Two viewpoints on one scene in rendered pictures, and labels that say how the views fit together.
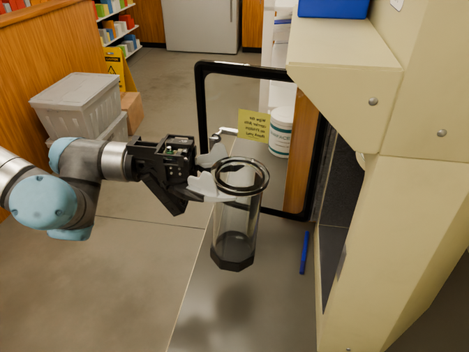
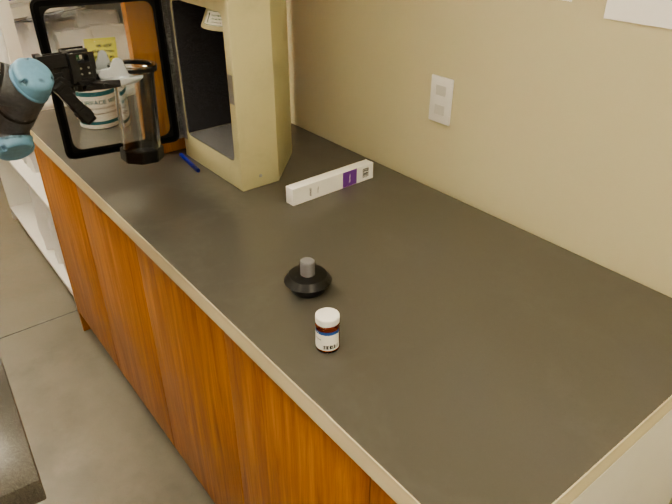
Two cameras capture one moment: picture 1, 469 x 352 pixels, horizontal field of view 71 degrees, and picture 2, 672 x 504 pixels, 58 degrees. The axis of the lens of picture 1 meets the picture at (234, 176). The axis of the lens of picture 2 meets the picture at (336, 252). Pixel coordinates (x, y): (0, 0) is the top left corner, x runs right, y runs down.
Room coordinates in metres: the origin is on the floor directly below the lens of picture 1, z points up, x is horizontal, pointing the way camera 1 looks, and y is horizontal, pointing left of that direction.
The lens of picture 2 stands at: (-0.81, 0.72, 1.61)
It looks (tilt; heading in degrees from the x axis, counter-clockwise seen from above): 31 degrees down; 312
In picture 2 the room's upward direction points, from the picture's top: straight up
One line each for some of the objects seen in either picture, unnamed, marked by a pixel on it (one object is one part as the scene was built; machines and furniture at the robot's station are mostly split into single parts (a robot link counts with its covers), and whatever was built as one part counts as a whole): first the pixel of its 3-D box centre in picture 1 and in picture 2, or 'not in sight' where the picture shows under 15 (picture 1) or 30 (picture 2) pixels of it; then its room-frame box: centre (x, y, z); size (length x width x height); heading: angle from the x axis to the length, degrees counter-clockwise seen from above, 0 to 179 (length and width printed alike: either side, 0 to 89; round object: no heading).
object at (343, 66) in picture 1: (326, 63); not in sight; (0.48, -0.13, 1.46); 0.32 x 0.12 x 0.10; 170
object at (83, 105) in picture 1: (83, 106); not in sight; (2.39, 1.18, 0.49); 0.60 x 0.42 x 0.33; 170
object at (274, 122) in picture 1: (257, 149); (111, 76); (0.68, -0.06, 1.19); 0.30 x 0.01 x 0.40; 71
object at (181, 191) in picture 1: (187, 187); (99, 83); (0.46, 0.08, 1.24); 0.09 x 0.05 x 0.02; 56
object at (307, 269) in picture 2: not in sight; (307, 274); (-0.12, 0.04, 0.97); 0.09 x 0.09 x 0.07
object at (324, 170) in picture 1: (325, 162); (174, 69); (0.62, -0.21, 1.19); 0.03 x 0.02 x 0.39; 170
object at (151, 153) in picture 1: (162, 163); (66, 72); (0.51, 0.13, 1.27); 0.12 x 0.08 x 0.09; 80
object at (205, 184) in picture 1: (209, 185); (120, 71); (0.44, 0.04, 1.26); 0.09 x 0.03 x 0.06; 56
